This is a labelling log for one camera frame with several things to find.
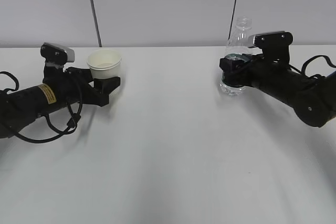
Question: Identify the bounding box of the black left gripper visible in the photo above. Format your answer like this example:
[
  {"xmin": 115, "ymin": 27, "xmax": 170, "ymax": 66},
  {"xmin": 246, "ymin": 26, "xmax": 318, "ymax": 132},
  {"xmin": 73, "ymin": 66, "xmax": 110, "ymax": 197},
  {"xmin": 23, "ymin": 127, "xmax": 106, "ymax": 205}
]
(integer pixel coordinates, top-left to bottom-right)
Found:
[{"xmin": 43, "ymin": 67, "xmax": 121, "ymax": 106}]

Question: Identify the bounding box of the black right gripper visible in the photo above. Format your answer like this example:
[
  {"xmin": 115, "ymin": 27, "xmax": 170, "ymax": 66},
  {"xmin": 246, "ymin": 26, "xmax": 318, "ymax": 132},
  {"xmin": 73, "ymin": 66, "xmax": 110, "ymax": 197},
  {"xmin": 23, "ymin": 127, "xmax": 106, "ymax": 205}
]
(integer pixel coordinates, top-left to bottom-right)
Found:
[{"xmin": 219, "ymin": 53, "xmax": 289, "ymax": 88}]

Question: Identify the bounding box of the white paper cup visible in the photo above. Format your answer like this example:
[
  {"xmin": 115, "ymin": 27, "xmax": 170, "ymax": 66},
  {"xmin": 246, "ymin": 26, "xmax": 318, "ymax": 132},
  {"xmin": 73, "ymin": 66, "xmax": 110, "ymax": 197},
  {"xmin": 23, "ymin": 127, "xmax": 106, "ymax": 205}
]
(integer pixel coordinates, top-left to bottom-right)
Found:
[{"xmin": 87, "ymin": 48, "xmax": 122, "ymax": 79}]

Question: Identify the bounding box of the clear water bottle green label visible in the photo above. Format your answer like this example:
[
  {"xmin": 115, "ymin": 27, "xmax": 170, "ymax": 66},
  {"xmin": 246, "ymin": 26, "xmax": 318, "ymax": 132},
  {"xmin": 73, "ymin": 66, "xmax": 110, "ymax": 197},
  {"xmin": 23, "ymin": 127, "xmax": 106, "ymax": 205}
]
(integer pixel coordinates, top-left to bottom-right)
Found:
[{"xmin": 220, "ymin": 16, "xmax": 252, "ymax": 97}]

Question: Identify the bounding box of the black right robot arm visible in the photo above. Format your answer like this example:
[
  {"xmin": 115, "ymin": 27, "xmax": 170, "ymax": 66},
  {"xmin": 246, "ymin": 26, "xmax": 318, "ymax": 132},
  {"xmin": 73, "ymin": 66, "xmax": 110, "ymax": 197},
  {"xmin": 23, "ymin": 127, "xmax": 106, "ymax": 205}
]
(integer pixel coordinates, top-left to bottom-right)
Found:
[{"xmin": 219, "ymin": 54, "xmax": 335, "ymax": 127}]

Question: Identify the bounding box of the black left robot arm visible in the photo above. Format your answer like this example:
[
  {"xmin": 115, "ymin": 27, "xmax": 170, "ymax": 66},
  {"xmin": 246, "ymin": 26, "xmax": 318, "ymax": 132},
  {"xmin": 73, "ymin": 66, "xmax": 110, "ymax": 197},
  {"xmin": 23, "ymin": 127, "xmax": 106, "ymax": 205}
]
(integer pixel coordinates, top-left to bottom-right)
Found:
[{"xmin": 1, "ymin": 67, "xmax": 121, "ymax": 144}]

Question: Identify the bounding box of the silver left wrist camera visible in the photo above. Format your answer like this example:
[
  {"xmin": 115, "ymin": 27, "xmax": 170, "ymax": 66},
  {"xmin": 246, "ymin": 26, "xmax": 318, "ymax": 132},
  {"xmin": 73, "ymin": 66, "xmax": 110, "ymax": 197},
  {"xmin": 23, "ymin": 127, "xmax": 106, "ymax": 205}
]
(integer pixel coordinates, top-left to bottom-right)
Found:
[{"xmin": 40, "ymin": 42, "xmax": 75, "ymax": 68}]

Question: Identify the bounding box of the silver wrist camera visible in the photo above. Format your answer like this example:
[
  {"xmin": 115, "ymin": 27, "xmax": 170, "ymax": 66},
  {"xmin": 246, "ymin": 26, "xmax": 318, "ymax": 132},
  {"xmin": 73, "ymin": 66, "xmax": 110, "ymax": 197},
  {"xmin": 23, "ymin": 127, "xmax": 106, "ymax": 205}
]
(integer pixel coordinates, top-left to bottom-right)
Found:
[
  {"xmin": 40, "ymin": 42, "xmax": 75, "ymax": 68},
  {"xmin": 246, "ymin": 31, "xmax": 293, "ymax": 65}
]

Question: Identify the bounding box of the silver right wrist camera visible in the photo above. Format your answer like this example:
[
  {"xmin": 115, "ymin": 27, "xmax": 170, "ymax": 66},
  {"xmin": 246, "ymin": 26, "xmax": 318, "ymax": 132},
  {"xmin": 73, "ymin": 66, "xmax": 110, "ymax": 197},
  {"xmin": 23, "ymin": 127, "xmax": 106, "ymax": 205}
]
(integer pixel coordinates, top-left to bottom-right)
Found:
[{"xmin": 246, "ymin": 31, "xmax": 293, "ymax": 65}]

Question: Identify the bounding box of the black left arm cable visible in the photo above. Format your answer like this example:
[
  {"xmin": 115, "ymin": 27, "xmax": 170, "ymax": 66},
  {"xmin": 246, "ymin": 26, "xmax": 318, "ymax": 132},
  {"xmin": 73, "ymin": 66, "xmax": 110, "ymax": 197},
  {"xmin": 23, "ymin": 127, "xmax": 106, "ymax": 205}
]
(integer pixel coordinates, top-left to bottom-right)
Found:
[{"xmin": 0, "ymin": 71, "xmax": 82, "ymax": 144}]

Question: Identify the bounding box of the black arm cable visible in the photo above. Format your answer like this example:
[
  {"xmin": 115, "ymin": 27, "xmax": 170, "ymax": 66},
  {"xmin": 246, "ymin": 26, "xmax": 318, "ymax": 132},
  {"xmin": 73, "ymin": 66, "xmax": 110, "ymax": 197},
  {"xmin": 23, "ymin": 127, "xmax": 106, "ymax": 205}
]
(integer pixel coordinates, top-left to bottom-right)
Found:
[
  {"xmin": 0, "ymin": 71, "xmax": 82, "ymax": 144},
  {"xmin": 287, "ymin": 55, "xmax": 336, "ymax": 78}
]

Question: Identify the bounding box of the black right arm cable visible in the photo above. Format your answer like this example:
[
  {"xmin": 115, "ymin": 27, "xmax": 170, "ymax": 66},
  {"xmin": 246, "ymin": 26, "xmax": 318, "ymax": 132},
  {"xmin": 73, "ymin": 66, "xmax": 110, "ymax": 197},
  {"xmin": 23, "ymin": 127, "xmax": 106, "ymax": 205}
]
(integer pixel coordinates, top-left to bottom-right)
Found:
[{"xmin": 287, "ymin": 55, "xmax": 336, "ymax": 78}]

